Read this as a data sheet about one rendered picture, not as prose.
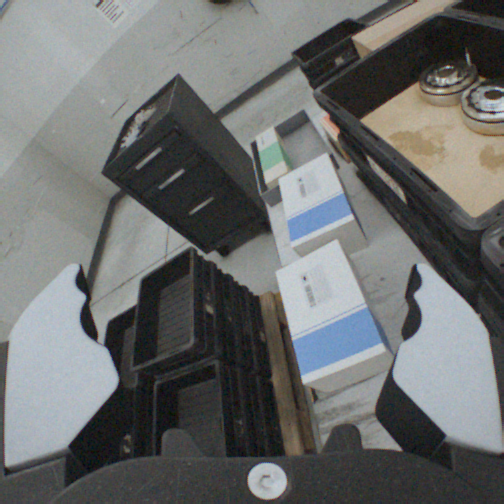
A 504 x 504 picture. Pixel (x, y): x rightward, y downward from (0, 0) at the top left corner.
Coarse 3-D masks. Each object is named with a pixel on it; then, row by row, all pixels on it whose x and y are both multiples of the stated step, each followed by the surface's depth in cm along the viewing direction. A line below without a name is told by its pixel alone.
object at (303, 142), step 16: (304, 112) 85; (288, 128) 88; (304, 128) 86; (256, 144) 91; (288, 144) 87; (304, 144) 82; (320, 144) 78; (256, 160) 87; (304, 160) 78; (256, 176) 79; (272, 192) 73
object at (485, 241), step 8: (496, 224) 22; (488, 232) 22; (496, 232) 21; (488, 240) 21; (496, 240) 21; (488, 248) 21; (496, 248) 21; (488, 256) 21; (496, 256) 20; (488, 264) 21; (496, 264) 20; (496, 272) 21; (496, 280) 21
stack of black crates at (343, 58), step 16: (336, 32) 149; (352, 32) 149; (304, 48) 155; (320, 48) 155; (336, 48) 132; (352, 48) 133; (304, 64) 138; (320, 64) 139; (336, 64) 139; (320, 80) 144
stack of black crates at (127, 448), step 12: (132, 396) 101; (144, 396) 105; (144, 408) 102; (144, 420) 99; (132, 432) 92; (144, 432) 97; (120, 444) 86; (132, 444) 89; (144, 444) 94; (120, 456) 83; (132, 456) 86; (144, 456) 91
